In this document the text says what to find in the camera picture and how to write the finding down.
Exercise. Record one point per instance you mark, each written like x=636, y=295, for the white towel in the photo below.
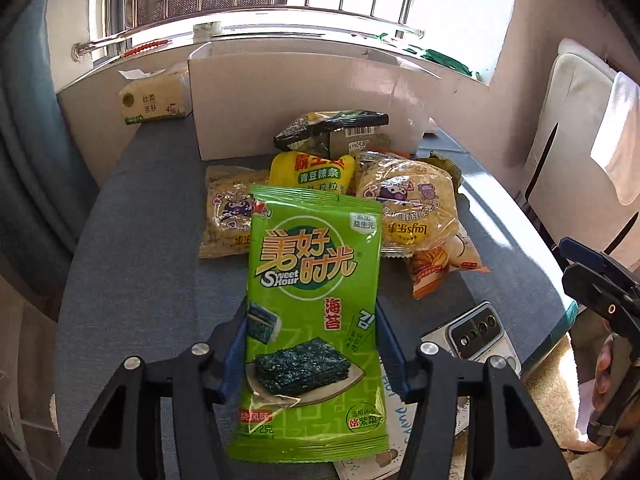
x=617, y=145

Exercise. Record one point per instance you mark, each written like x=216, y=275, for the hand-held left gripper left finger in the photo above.
x=234, y=355

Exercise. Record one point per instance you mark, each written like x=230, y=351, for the black and yellow snack packet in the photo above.
x=320, y=127

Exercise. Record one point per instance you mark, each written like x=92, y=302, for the green plastic bag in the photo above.
x=440, y=57

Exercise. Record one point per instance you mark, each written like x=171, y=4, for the green seaweed snack packet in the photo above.
x=305, y=320

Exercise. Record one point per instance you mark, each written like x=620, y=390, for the blue grey tablecloth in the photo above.
x=145, y=285

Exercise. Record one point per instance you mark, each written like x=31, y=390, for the beige packet with barcode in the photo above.
x=352, y=140

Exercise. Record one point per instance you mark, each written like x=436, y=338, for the yellow tissue pack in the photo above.
x=155, y=97

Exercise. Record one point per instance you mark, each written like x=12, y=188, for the clear rice cracker packet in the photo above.
x=410, y=205
x=227, y=215

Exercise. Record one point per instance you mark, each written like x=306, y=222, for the person's right hand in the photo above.
x=602, y=372

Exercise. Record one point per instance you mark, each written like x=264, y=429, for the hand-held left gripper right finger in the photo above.
x=396, y=357

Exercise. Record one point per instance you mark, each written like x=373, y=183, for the white covered chair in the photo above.
x=560, y=150

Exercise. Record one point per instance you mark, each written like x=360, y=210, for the white cardboard box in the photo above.
x=300, y=90

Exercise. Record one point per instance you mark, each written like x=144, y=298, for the orange snack packet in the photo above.
x=440, y=265

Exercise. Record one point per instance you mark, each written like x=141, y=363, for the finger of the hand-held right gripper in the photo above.
x=585, y=252
x=597, y=295

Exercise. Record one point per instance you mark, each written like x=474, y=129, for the olive green snack packet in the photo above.
x=445, y=165

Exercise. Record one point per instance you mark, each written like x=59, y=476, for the blue grey curtain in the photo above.
x=35, y=150

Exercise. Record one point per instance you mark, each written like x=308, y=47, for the white printed paper sheet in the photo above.
x=400, y=440

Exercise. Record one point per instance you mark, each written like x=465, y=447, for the beige rug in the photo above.
x=555, y=410

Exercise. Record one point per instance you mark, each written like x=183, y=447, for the silver smartphone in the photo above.
x=470, y=335

